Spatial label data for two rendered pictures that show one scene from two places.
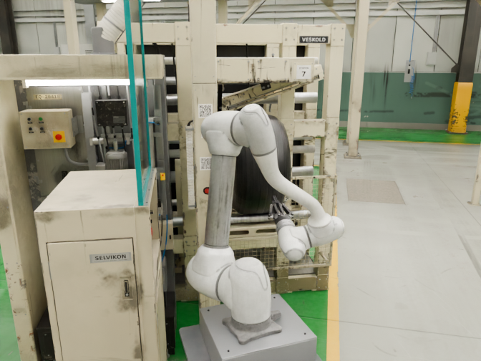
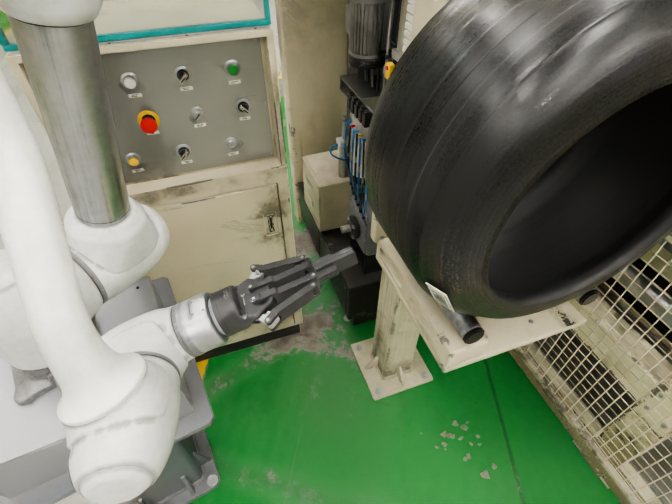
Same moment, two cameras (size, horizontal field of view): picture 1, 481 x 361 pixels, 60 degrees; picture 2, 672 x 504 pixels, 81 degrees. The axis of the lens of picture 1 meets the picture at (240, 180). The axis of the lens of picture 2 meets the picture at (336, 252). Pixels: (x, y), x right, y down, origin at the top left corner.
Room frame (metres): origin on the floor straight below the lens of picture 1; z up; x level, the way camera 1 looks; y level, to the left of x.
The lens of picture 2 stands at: (1.93, -0.61, 1.56)
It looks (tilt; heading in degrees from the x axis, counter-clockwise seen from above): 45 degrees down; 79
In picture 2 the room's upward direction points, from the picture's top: straight up
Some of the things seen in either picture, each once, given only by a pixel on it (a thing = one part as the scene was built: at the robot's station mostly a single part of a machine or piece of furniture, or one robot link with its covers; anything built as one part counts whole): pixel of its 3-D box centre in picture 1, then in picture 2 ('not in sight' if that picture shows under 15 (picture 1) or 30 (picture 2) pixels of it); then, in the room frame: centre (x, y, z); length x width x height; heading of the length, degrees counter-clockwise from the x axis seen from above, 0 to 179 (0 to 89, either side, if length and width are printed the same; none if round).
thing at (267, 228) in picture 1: (253, 228); (424, 290); (2.25, -0.07, 0.84); 0.36 x 0.09 x 0.06; 99
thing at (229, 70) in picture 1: (261, 69); not in sight; (2.70, -0.13, 1.71); 0.61 x 0.25 x 0.15; 99
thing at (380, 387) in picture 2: not in sight; (390, 360); (2.33, 0.20, 0.02); 0.27 x 0.27 x 0.04; 9
